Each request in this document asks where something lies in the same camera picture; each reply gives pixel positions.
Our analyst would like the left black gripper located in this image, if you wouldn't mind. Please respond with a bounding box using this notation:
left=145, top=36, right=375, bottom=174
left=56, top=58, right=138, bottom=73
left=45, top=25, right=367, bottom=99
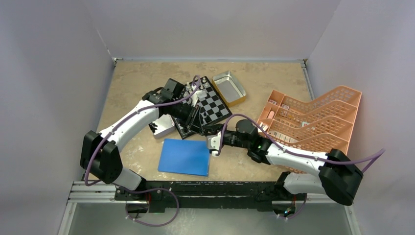
left=169, top=100, right=204, bottom=135

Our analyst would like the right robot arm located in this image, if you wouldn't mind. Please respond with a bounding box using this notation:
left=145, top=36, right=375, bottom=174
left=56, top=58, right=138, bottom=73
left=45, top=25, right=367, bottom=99
left=196, top=119, right=363, bottom=206

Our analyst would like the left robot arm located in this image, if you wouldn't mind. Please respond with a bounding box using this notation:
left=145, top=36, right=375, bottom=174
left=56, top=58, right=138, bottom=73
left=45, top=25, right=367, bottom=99
left=80, top=75, right=202, bottom=200

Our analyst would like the white chess piece row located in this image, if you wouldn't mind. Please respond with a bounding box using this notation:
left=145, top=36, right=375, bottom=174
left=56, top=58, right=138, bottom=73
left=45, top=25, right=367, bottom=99
left=183, top=78, right=208, bottom=98

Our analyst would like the black and silver chessboard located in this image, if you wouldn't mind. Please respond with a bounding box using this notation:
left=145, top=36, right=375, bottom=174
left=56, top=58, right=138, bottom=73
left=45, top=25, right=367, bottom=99
left=173, top=76, right=232, bottom=140

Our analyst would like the gold rectangular metal tin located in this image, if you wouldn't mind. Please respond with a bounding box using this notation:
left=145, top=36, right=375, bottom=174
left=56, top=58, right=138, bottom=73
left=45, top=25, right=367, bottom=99
left=212, top=71, right=247, bottom=107

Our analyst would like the blue folder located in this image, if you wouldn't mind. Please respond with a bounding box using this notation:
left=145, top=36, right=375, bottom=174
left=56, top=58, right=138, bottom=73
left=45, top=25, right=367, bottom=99
left=158, top=139, right=210, bottom=177

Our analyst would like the pink eraser in organizer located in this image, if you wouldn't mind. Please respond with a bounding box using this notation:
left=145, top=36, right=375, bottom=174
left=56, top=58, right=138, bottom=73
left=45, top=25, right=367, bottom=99
left=267, top=111, right=275, bottom=119

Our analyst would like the orange plastic tiered organizer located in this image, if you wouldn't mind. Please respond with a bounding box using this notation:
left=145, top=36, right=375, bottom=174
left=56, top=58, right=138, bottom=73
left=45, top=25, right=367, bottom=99
left=253, top=85, right=363, bottom=172

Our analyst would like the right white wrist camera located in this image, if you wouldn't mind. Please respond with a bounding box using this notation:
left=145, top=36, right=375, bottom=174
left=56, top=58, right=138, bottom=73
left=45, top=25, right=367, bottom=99
left=206, top=132, right=223, bottom=157

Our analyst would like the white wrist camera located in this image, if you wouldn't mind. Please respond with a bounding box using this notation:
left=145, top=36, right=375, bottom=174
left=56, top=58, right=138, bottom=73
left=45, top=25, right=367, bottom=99
left=195, top=90, right=207, bottom=100
left=206, top=132, right=223, bottom=157

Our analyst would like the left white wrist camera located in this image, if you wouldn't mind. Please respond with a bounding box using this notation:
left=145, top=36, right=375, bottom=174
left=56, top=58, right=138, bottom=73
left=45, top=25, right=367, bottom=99
left=195, top=90, right=207, bottom=100

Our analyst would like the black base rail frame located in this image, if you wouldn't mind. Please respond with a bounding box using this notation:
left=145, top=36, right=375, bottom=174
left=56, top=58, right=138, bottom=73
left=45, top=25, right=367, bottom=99
left=68, top=180, right=338, bottom=215

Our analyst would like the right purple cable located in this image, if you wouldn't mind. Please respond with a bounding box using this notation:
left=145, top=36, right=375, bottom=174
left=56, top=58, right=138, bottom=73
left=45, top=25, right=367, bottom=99
left=215, top=113, right=386, bottom=221

